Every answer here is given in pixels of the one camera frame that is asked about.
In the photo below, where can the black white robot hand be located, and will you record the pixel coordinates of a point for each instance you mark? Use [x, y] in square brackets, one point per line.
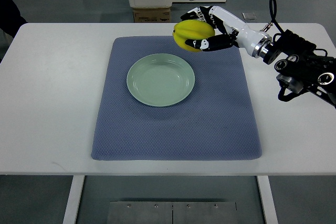
[233, 32]

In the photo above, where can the yellow starfruit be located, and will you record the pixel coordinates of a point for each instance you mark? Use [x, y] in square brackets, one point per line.
[185, 32]

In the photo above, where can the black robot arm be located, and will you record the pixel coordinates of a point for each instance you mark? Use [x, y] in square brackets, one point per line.
[306, 68]

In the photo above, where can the grey floor outlet plate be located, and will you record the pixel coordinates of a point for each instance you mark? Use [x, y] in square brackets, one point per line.
[249, 16]

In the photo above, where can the light green plate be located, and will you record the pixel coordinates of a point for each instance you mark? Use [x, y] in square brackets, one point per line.
[160, 80]

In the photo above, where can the cardboard box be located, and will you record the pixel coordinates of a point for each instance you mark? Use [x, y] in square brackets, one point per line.
[152, 15]

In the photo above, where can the blue textured mat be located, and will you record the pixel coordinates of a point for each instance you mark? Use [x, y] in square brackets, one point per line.
[215, 122]

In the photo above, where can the right white table leg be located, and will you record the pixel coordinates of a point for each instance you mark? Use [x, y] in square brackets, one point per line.
[267, 200]

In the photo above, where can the white table leg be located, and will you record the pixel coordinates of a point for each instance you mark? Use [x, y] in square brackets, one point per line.
[267, 200]
[73, 202]

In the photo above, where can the left white table leg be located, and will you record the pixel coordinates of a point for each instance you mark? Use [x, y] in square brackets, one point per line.
[73, 202]

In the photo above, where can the person in dark clothes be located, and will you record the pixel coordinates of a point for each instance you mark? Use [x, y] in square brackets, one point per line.
[11, 18]

